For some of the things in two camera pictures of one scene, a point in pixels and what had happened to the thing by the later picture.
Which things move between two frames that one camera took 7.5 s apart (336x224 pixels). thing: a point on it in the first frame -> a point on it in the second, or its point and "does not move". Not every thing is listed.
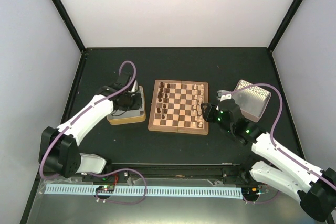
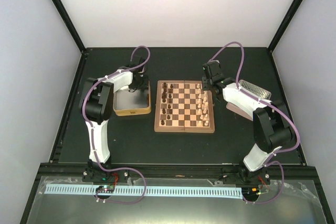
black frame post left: (62, 9) does not move
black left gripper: (137, 106) -> (145, 85)
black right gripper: (208, 115) -> (204, 84)
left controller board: (106, 189) does not move
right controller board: (251, 191) does not move
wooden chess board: (176, 106) does not move
